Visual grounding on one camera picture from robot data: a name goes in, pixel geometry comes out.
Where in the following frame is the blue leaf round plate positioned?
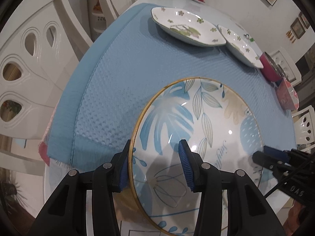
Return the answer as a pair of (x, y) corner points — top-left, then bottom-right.
(129, 77), (263, 235)

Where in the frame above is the pink patterned bowl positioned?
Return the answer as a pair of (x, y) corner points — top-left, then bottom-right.
(276, 78), (299, 111)

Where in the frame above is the red steel bowl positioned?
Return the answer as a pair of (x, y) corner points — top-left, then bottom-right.
(259, 52), (283, 82)

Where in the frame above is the white chair near right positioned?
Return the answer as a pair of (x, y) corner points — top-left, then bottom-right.
(292, 105), (314, 152)

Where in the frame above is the white chair far right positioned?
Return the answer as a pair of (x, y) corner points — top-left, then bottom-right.
(270, 47), (302, 86)

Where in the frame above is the white floral plate right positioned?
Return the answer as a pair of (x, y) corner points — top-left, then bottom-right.
(218, 25), (263, 69)

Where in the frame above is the white floral plate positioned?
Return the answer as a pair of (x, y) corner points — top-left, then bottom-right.
(151, 7), (226, 47)
(218, 25), (263, 69)

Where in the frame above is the small green white trinket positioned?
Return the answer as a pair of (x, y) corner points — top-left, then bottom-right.
(244, 34), (255, 42)

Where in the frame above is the small framed picture lower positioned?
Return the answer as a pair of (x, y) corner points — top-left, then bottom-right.
(290, 18), (305, 39)

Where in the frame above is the small framed picture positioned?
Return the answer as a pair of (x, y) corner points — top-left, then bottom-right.
(290, 18), (305, 39)
(299, 12), (310, 29)

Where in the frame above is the small framed picture upper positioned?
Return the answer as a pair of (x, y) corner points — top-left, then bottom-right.
(299, 12), (310, 29)

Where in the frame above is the white floral plate left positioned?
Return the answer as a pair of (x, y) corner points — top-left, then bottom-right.
(151, 7), (226, 47)

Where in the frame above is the white chair near left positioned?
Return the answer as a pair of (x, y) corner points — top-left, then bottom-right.
(0, 0), (93, 178)

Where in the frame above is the light blue table mat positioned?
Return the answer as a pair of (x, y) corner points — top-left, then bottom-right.
(46, 3), (297, 202)

